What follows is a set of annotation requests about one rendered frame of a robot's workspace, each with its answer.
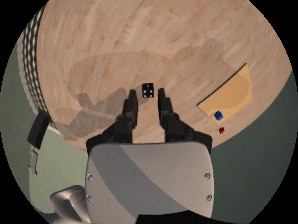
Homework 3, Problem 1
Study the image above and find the orange flat mat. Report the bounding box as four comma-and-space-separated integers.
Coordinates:
197, 63, 252, 125

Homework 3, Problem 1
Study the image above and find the red die with white pips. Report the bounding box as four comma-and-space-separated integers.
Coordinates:
219, 127, 225, 134

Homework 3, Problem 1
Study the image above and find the blue die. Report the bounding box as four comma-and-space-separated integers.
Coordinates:
214, 111, 223, 121

